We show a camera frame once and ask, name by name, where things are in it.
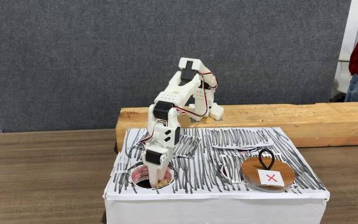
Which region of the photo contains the brown debris piece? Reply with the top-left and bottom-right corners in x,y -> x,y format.
156,177 -> 171,189

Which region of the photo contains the round wooden lid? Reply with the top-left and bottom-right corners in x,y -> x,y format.
241,156 -> 296,191

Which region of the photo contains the small scribbled paper sheet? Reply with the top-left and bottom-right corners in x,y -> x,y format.
178,135 -> 202,158

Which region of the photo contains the white box with black scribbles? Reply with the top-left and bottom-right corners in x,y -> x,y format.
103,126 -> 331,224

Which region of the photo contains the large scribbled paper sheet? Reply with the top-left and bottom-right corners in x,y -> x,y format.
209,127 -> 275,149

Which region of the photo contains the white label with red cross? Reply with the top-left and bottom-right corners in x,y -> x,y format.
257,169 -> 285,187

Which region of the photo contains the fabric partition panel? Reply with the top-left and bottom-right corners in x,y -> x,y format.
0,0 -> 352,134

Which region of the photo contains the long wooden beam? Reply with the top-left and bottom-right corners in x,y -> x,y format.
116,101 -> 358,152

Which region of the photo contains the black loop handle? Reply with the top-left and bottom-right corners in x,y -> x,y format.
258,148 -> 275,170

